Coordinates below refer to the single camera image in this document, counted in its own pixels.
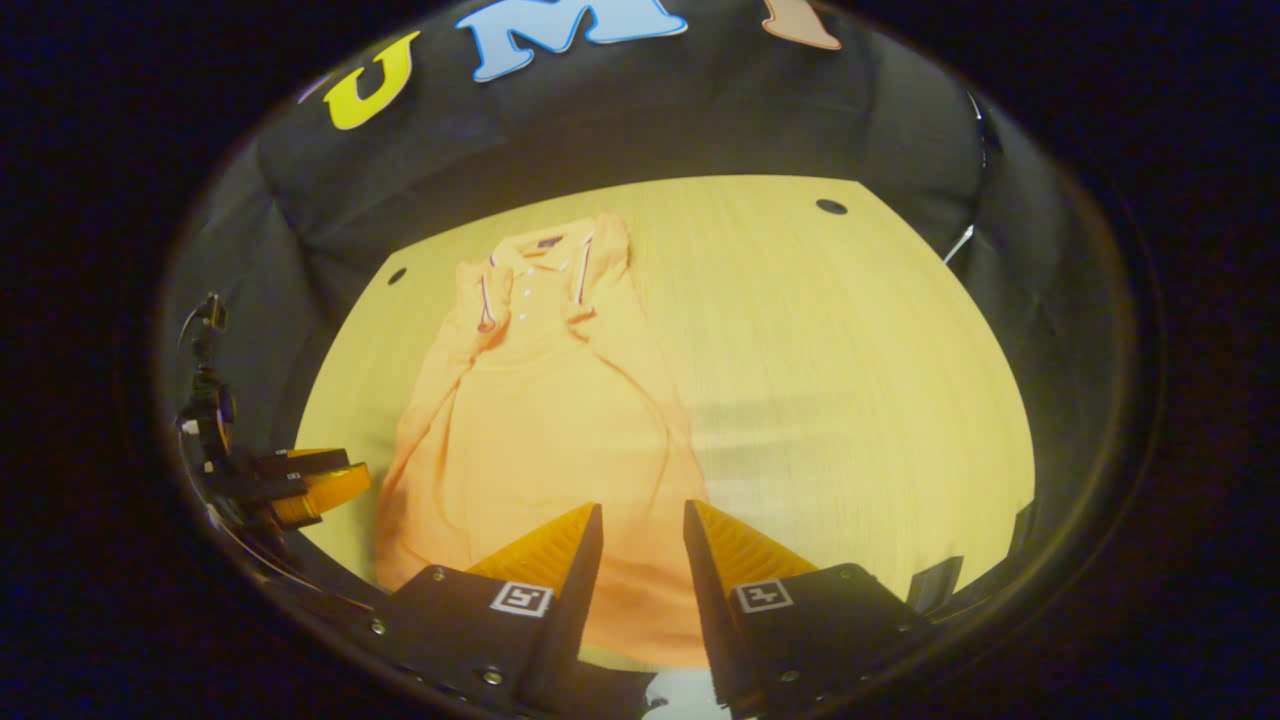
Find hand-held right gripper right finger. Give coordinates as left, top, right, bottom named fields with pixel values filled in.
left=683, top=498, right=936, bottom=719

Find small dark block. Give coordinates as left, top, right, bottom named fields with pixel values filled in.
left=905, top=555, right=966, bottom=611

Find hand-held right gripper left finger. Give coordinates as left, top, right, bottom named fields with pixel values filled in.
left=365, top=502, right=604, bottom=716

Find orange T-shirt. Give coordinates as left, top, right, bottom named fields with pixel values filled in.
left=372, top=212, right=713, bottom=669

